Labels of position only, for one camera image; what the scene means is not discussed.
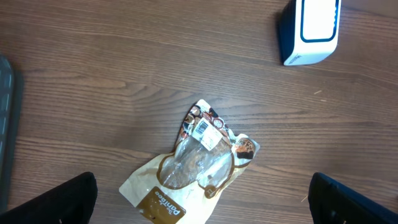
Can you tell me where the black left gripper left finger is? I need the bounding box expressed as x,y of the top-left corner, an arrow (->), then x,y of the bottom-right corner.
1,172 -> 98,224

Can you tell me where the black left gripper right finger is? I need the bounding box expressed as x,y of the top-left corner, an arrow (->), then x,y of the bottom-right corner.
308,172 -> 397,224

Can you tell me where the clear brown snack pouch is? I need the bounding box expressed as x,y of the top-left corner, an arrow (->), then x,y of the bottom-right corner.
119,100 -> 260,224

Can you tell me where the white barcode scanner stand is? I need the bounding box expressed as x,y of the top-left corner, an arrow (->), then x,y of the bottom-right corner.
277,0 -> 341,66

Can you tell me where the grey plastic mesh basket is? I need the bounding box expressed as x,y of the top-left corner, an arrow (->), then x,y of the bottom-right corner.
1,55 -> 24,213

